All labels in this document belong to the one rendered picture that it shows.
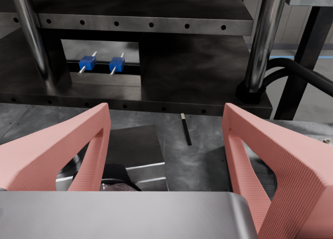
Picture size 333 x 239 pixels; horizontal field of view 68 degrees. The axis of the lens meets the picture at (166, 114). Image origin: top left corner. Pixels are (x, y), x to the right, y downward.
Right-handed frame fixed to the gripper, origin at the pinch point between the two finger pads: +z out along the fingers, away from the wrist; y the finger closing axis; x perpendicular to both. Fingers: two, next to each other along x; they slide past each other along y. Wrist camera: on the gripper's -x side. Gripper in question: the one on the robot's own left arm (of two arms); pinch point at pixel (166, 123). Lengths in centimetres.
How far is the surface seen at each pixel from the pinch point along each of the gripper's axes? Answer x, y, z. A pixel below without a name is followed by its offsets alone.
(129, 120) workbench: 38, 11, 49
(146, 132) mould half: 27.5, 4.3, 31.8
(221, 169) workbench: 39, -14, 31
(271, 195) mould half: 27.5, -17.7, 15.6
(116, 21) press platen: 15, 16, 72
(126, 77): 35, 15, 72
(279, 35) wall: 93, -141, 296
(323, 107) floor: 114, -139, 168
